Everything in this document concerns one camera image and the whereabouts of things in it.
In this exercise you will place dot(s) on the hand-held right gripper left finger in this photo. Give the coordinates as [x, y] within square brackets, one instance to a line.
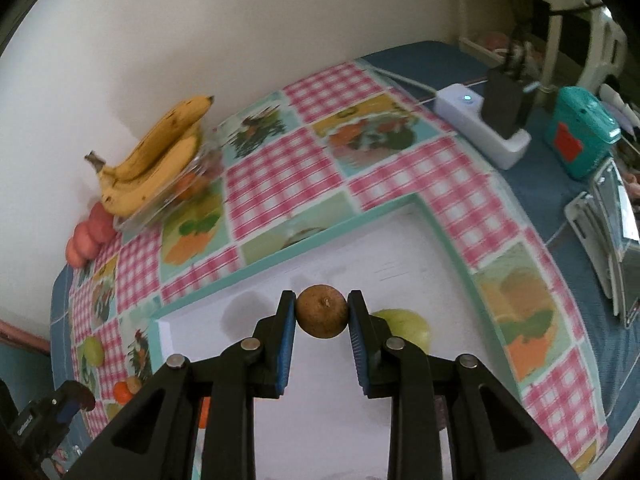
[287, 345]

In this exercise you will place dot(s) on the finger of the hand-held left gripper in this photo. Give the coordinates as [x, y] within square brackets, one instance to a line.
[64, 411]
[75, 392]

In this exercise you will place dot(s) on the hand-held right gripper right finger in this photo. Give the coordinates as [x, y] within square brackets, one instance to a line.
[357, 345]

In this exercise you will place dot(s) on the white tray with teal rim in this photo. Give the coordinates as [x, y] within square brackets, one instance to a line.
[350, 250]

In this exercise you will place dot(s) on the pink chair back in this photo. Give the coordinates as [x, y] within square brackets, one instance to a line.
[25, 337]

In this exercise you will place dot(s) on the tangerine inside clear container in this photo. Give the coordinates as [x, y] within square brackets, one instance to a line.
[187, 186]

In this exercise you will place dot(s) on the clear plastic container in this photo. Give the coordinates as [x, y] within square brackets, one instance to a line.
[150, 215]

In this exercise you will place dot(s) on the banana bunch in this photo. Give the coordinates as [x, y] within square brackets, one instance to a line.
[150, 160]

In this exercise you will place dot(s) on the white phone stand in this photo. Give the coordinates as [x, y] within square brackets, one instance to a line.
[592, 255]

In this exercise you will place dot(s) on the white power strip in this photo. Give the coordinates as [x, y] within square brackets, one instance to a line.
[465, 110]

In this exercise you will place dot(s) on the black charger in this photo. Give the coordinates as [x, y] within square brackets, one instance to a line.
[502, 102]

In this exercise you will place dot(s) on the teal pouch with red label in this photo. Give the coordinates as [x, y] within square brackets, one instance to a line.
[585, 115]

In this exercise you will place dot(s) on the white chair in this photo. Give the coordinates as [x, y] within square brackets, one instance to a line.
[600, 55]

